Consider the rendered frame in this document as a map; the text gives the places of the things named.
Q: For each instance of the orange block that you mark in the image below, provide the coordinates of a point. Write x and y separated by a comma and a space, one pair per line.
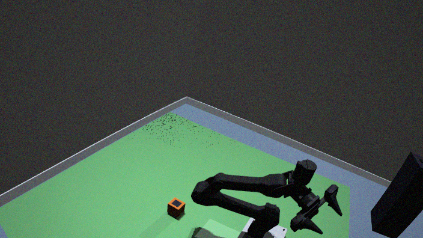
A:
176, 207

